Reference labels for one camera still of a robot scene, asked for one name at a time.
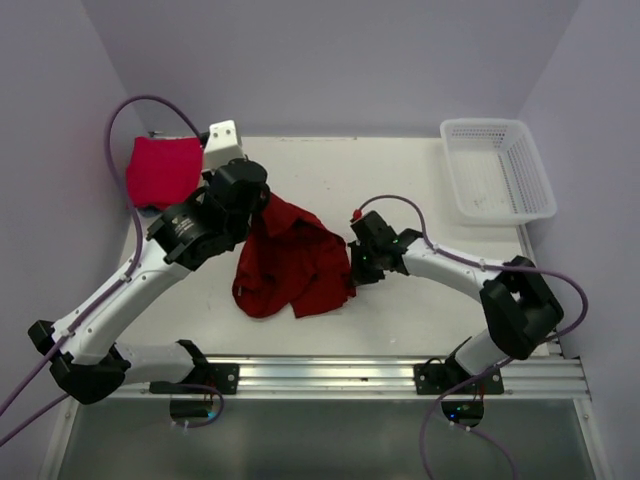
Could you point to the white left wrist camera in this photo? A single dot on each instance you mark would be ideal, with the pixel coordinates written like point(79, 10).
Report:
point(222, 145)

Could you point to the folded pink t shirt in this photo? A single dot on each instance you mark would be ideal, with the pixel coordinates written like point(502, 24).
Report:
point(163, 172)

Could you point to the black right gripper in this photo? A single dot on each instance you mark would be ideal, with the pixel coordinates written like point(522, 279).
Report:
point(360, 276)

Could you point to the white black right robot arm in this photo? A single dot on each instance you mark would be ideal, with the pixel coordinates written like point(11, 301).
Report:
point(519, 307)

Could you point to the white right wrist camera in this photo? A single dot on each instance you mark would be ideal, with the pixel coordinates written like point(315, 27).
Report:
point(357, 215)

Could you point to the white perforated plastic basket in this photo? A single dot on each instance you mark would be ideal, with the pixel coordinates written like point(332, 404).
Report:
point(496, 172)

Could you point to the folded blue t shirt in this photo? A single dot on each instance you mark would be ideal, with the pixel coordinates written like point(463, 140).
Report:
point(148, 212)

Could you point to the aluminium mounting rail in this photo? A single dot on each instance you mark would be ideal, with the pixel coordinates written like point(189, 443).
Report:
point(391, 378)

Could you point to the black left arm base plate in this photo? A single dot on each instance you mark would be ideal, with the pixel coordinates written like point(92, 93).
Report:
point(223, 377)

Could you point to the dark red t shirt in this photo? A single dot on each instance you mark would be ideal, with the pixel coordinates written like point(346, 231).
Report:
point(291, 259)

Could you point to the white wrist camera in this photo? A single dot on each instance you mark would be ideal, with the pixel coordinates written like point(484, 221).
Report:
point(357, 215)
point(222, 145)

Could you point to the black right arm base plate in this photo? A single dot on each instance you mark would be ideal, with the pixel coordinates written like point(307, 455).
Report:
point(434, 377)

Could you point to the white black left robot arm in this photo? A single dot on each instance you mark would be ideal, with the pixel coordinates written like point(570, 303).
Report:
point(87, 359)

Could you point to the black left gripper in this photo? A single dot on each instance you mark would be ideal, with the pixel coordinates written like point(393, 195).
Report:
point(207, 174)

